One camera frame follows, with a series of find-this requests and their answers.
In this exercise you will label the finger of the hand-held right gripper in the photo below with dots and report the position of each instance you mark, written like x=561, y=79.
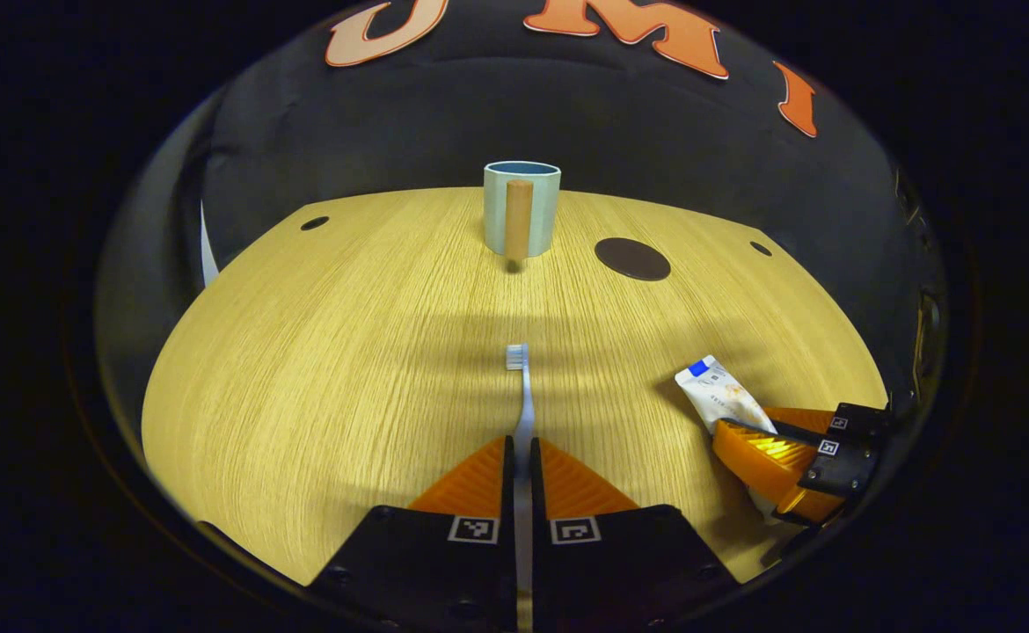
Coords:
x=862, y=422
x=840, y=470

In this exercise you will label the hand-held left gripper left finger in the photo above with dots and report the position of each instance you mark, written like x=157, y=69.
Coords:
x=426, y=571

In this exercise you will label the white toothbrush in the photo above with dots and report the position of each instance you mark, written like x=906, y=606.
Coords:
x=525, y=413

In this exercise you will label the black backdrop cloth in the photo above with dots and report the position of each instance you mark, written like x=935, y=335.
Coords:
x=567, y=114

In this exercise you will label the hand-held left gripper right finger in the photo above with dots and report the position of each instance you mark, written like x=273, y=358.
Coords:
x=620, y=571

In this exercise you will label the white toothpaste tube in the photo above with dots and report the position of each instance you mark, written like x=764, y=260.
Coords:
x=717, y=396

